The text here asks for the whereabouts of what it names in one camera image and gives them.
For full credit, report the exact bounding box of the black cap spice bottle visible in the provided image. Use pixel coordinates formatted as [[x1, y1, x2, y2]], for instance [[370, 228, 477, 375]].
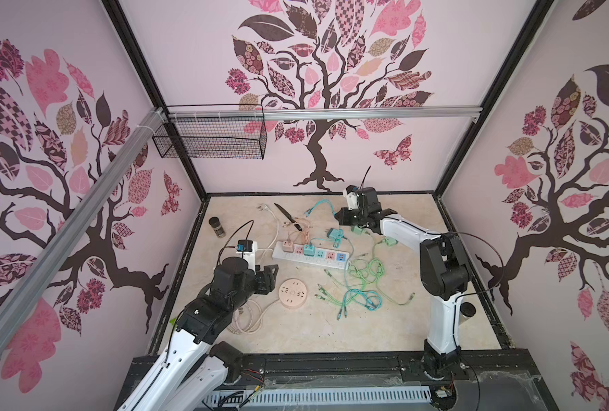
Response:
[[208, 217, 226, 238]]

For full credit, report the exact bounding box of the teal charger plug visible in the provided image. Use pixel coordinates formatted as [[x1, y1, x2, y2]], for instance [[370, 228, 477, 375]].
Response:
[[303, 244, 316, 257], [327, 229, 345, 243]]

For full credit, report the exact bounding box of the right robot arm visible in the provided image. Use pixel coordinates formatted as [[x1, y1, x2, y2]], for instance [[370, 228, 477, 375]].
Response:
[[335, 185, 469, 359]]

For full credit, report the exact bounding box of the white vented cable duct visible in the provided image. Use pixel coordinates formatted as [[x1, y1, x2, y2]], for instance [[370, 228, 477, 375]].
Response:
[[199, 386, 431, 410]]

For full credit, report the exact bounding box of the black knife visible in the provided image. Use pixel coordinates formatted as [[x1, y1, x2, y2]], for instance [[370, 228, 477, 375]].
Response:
[[274, 203, 304, 232]]

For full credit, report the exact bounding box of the black lid jar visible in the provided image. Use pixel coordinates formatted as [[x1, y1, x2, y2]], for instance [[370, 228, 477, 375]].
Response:
[[460, 301, 477, 323]]

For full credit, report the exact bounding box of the green teal cable tangle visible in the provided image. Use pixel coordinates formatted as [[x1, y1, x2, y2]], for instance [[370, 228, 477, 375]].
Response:
[[315, 240, 417, 322]]

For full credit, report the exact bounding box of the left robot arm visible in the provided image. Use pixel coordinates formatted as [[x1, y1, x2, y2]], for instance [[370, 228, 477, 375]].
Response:
[[118, 255, 279, 410]]

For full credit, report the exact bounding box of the wire mesh basket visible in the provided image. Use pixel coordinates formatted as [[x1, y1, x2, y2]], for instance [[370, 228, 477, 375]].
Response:
[[153, 103, 268, 159]]

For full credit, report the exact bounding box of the white multicolour power strip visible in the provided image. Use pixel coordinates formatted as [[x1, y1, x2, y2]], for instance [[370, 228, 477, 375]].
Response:
[[272, 241, 350, 271]]

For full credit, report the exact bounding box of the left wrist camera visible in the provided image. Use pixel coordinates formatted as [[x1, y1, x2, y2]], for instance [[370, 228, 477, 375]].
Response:
[[236, 240, 258, 271]]

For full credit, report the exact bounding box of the pink charger plug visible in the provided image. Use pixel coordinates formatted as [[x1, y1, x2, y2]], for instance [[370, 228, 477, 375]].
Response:
[[282, 240, 295, 253]]

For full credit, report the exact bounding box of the round pink power strip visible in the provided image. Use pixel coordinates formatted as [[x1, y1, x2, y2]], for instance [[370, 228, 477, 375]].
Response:
[[278, 278, 309, 310]]

